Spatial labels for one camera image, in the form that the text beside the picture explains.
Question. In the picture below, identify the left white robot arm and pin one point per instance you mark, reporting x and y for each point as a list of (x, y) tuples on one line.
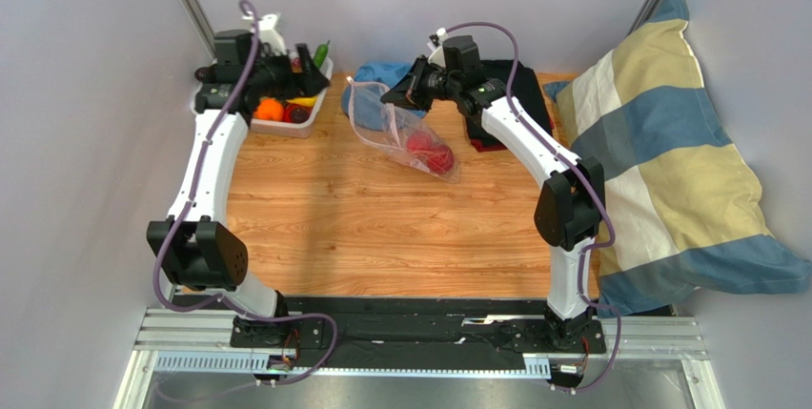
[(199, 261)]

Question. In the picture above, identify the black folded cloth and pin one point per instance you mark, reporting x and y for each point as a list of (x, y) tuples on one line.
[(525, 89)]

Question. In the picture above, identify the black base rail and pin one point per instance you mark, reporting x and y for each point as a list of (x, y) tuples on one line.
[(418, 334)]

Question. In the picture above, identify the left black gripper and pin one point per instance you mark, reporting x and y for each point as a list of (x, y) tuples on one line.
[(309, 82)]

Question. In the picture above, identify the clear zip top bag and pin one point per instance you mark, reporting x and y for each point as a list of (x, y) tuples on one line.
[(397, 125)]

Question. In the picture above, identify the yellow pear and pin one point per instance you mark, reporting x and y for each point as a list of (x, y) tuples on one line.
[(307, 102)]

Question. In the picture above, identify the blue bucket hat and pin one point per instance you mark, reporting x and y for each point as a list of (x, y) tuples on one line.
[(385, 72)]

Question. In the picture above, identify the red lychee bunch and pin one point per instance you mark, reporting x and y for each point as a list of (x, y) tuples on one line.
[(435, 155)]

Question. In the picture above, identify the orange fruit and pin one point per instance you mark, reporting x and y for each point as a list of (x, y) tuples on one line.
[(270, 109)]

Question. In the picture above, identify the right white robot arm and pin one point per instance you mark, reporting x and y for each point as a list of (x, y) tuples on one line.
[(570, 203)]

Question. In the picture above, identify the striped blue yellow pillow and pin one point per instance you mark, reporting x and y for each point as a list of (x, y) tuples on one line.
[(684, 207)]

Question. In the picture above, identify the green cucumber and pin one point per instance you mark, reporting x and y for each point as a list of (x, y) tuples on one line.
[(321, 54)]

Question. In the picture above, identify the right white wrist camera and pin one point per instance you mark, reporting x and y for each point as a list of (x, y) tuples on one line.
[(436, 42)]

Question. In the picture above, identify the purple eggplant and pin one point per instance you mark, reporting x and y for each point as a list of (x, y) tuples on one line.
[(206, 74)]

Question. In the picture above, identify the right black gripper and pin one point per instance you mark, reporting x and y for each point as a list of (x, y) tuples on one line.
[(415, 83)]

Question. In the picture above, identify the dark mangosteen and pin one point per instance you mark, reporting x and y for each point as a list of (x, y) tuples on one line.
[(296, 114)]

